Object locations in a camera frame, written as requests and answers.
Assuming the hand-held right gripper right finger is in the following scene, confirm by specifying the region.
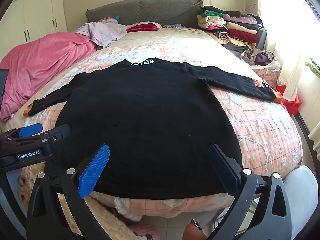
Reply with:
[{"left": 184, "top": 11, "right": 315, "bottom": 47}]
[{"left": 209, "top": 144, "right": 293, "bottom": 240}]

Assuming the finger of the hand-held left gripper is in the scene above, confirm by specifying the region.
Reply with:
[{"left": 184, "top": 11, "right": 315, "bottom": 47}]
[
  {"left": 5, "top": 123, "right": 43, "bottom": 140},
  {"left": 37, "top": 124, "right": 71, "bottom": 147}
]

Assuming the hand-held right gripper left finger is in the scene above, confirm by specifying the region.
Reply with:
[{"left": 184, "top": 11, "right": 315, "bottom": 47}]
[{"left": 26, "top": 144, "right": 118, "bottom": 240}]

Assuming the black t-shirt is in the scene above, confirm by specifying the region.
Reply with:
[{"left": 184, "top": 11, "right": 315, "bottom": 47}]
[{"left": 23, "top": 57, "right": 283, "bottom": 200}]

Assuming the white bag of clothes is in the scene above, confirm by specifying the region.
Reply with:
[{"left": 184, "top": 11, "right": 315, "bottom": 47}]
[{"left": 240, "top": 49, "right": 282, "bottom": 70}]

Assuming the stack of folded clothes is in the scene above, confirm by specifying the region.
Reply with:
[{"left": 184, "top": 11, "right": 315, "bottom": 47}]
[{"left": 197, "top": 5, "right": 265, "bottom": 50}]

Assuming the person's right hand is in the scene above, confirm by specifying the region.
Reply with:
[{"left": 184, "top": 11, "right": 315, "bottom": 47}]
[{"left": 182, "top": 218, "right": 208, "bottom": 240}]

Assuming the orange plaid tufted bedspread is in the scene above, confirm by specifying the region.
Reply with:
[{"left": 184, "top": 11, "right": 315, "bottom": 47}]
[{"left": 21, "top": 27, "right": 304, "bottom": 222}]

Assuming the pink quilt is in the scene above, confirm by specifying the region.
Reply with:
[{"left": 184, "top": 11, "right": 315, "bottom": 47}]
[{"left": 0, "top": 31, "right": 97, "bottom": 122}]

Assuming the white stool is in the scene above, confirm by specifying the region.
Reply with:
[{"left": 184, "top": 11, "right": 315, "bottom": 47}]
[{"left": 282, "top": 165, "right": 318, "bottom": 240}]

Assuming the pink slipper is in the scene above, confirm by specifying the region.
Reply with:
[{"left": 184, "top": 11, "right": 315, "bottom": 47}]
[{"left": 127, "top": 224, "right": 163, "bottom": 240}]

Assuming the white radiator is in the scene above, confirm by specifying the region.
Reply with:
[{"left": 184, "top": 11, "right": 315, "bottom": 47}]
[{"left": 309, "top": 122, "right": 320, "bottom": 160}]

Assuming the red box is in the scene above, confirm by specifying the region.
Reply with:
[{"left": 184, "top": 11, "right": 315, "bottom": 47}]
[{"left": 275, "top": 85, "right": 302, "bottom": 115}]

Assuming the lilac garment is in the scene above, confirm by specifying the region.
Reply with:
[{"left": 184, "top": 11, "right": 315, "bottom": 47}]
[{"left": 74, "top": 17, "right": 128, "bottom": 47}]

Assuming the white wardrobe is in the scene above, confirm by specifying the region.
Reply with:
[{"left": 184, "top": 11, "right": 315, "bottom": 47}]
[{"left": 0, "top": 0, "right": 69, "bottom": 63}]

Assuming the cream curtain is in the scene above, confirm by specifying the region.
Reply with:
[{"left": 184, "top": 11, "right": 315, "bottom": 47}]
[{"left": 257, "top": 0, "right": 320, "bottom": 100}]

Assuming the red garment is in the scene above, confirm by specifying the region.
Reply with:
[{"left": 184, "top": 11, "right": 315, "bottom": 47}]
[{"left": 126, "top": 23, "right": 162, "bottom": 33}]

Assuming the green patterned cloth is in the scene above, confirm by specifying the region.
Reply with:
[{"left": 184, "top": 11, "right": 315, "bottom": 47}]
[{"left": 305, "top": 57, "right": 320, "bottom": 75}]

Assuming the cream bed sheet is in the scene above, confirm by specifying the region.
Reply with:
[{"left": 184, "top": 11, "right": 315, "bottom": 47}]
[{"left": 0, "top": 26, "right": 225, "bottom": 130}]

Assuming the grey quilted headboard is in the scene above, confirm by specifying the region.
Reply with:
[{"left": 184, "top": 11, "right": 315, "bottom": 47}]
[{"left": 85, "top": 0, "right": 204, "bottom": 27}]

